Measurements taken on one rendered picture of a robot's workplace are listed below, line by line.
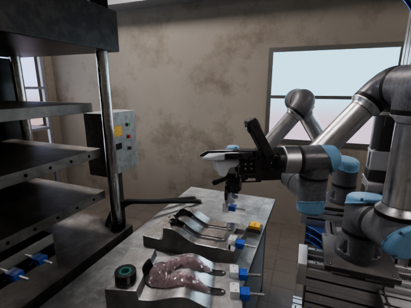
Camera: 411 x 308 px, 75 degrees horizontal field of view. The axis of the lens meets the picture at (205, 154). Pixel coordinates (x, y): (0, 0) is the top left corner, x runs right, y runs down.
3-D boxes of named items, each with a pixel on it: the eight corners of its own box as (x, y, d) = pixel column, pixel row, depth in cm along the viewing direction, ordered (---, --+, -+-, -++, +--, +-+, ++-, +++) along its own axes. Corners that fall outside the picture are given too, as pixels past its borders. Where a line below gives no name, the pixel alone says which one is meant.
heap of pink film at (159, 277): (213, 266, 117) (213, 250, 115) (210, 297, 100) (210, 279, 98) (155, 263, 119) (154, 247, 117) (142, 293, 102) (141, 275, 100)
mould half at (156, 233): (246, 239, 148) (247, 217, 145) (233, 268, 125) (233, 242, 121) (167, 223, 166) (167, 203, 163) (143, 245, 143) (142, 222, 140)
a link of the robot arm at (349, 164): (337, 187, 134) (340, 161, 130) (326, 178, 147) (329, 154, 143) (361, 187, 133) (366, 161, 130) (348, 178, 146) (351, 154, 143)
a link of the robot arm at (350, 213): (365, 219, 101) (370, 186, 97) (392, 239, 88) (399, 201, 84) (334, 220, 100) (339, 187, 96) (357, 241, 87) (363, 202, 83)
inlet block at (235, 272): (260, 277, 115) (260, 266, 114) (261, 285, 110) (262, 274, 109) (229, 275, 116) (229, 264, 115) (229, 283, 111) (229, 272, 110)
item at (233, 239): (256, 249, 129) (257, 239, 127) (254, 255, 124) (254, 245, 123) (230, 243, 133) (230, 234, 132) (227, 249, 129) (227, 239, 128)
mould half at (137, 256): (239, 274, 121) (240, 253, 118) (241, 323, 96) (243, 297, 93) (131, 268, 125) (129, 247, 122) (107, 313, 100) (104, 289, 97)
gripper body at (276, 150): (238, 183, 67) (285, 181, 68) (238, 148, 66) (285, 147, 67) (232, 176, 74) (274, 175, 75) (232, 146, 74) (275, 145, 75)
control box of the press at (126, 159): (149, 290, 219) (138, 110, 183) (125, 318, 192) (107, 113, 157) (127, 283, 227) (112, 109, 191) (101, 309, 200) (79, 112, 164)
